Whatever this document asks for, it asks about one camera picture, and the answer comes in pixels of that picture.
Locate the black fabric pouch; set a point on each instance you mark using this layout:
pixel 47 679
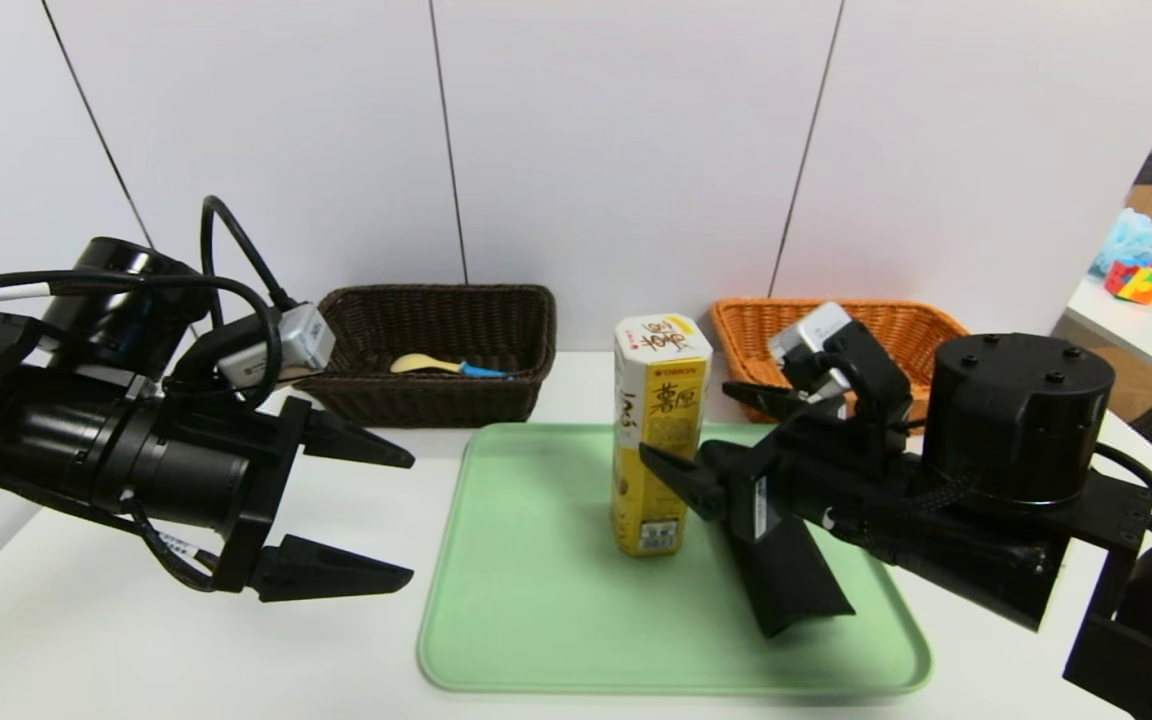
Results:
pixel 796 585

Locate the yellow hexagonal snack box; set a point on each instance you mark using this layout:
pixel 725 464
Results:
pixel 658 400

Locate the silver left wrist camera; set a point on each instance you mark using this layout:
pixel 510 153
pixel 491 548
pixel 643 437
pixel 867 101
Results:
pixel 291 340

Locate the light green plastic tray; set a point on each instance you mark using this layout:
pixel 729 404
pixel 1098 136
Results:
pixel 536 580

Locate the colourful puzzle cube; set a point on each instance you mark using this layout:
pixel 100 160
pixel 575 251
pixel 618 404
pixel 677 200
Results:
pixel 1136 280

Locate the blue mesh bath pouf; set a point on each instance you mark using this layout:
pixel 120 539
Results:
pixel 1131 238

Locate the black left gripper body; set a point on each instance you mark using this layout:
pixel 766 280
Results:
pixel 267 497

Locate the brown wooden side panel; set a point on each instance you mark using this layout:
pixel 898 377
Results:
pixel 1101 365

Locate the orange wicker basket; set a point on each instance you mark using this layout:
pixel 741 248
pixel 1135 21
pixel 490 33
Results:
pixel 741 335

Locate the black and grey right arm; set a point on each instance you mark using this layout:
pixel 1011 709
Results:
pixel 1016 450

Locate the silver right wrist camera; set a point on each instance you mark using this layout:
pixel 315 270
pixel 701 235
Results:
pixel 811 335

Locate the white side table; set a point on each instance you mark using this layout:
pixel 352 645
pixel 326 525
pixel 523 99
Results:
pixel 1126 325

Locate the black and orange left arm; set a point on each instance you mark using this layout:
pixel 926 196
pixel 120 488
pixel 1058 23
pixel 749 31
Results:
pixel 86 440

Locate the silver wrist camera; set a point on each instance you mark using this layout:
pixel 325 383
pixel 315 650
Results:
pixel 291 340
pixel 811 335

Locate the dark brown wicker basket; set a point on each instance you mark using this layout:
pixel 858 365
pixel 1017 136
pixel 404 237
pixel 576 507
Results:
pixel 436 325

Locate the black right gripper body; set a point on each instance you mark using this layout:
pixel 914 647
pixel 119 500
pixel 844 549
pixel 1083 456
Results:
pixel 759 507

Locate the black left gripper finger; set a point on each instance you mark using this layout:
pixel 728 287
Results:
pixel 326 572
pixel 356 445

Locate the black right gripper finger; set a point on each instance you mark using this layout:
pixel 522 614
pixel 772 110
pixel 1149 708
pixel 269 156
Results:
pixel 686 485
pixel 766 403

